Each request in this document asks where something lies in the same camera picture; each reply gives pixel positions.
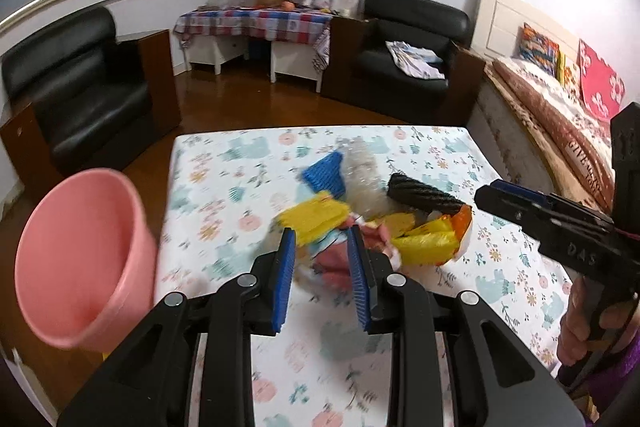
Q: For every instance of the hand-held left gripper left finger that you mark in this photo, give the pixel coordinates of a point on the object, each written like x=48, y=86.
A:
x=282, y=277

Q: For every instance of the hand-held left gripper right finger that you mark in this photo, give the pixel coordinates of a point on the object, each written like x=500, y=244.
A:
x=359, y=277

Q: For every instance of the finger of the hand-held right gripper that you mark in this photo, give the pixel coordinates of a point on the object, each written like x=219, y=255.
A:
x=575, y=209
x=510, y=209

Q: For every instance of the pink wrapper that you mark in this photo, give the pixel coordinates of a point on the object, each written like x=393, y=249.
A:
x=332, y=262

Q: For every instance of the orange and white wrapper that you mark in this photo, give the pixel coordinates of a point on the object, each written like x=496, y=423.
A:
x=462, y=224

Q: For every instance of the yellow foam net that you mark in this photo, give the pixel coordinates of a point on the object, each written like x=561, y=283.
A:
x=312, y=217

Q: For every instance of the yellow plastic bag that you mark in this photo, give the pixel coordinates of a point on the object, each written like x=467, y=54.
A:
x=425, y=244

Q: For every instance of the black foam net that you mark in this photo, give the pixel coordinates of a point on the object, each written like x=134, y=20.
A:
x=422, y=194

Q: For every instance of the clear bubble wrap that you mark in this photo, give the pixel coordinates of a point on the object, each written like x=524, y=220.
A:
x=367, y=182

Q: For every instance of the blue foam net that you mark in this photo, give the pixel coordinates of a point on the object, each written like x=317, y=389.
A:
x=325, y=174

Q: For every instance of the pink plastic bucket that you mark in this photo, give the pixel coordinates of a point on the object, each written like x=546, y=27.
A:
x=75, y=257

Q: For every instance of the person's right forearm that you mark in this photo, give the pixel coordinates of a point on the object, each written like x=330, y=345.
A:
x=610, y=382

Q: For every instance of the person's right hand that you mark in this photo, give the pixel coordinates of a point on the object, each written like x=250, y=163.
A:
x=575, y=332

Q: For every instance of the floral printed tablecloth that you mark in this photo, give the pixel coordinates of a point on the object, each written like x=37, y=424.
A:
x=225, y=217

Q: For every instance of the bed with brown blanket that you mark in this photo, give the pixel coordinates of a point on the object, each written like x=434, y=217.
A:
x=545, y=122

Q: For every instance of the yellow pillow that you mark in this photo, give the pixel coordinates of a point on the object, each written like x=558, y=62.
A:
x=570, y=77

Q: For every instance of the red floral pillow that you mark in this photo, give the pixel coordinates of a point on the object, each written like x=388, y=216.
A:
x=602, y=79

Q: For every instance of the colourful patterned pillow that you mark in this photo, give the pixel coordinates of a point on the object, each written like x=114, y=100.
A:
x=539, y=49

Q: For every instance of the light patterned cloth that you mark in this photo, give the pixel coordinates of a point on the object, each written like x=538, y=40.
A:
x=415, y=59

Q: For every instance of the black leather armchair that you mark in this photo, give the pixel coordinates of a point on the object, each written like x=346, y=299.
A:
x=80, y=92
x=400, y=57

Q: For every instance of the white headboard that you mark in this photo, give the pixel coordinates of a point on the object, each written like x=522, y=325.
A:
x=505, y=12

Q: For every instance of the white desk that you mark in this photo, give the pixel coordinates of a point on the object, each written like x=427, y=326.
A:
x=215, y=52

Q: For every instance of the plaid tablecloth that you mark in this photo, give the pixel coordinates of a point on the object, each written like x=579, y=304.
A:
x=250, y=23

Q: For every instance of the clear plastic cup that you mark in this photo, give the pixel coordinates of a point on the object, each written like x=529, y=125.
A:
x=345, y=4

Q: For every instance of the orange fruit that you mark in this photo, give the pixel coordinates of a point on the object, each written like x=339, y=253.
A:
x=287, y=6

